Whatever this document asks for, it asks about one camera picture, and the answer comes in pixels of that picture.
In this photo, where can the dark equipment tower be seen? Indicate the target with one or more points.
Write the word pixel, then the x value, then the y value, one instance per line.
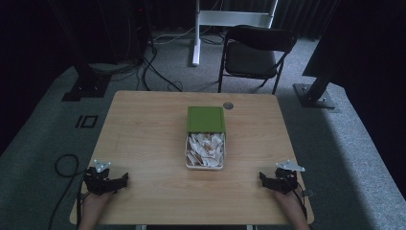
pixel 139 32

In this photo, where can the box of white packets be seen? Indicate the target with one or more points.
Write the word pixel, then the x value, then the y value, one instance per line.
pixel 188 167

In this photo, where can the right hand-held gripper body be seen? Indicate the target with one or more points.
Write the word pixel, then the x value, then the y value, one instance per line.
pixel 285 180

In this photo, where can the black folding chair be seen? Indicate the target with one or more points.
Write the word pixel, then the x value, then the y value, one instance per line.
pixel 250 57

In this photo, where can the white desk frame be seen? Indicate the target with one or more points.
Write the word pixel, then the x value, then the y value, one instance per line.
pixel 230 18

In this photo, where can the green box lid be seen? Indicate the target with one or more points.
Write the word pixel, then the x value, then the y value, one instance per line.
pixel 206 119

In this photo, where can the black metal stand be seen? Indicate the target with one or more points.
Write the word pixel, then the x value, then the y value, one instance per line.
pixel 314 92
pixel 86 83

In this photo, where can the pile of white paper scraps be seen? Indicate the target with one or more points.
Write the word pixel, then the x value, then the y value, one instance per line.
pixel 206 149

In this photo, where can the person's right hand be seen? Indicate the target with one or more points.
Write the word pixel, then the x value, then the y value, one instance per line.
pixel 287 199

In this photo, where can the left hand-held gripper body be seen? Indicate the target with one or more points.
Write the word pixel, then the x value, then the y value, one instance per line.
pixel 97 183

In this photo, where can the round grey table grommet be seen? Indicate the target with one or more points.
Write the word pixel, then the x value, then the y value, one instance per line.
pixel 228 105

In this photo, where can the person's left hand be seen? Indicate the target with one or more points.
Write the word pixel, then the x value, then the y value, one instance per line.
pixel 95 201

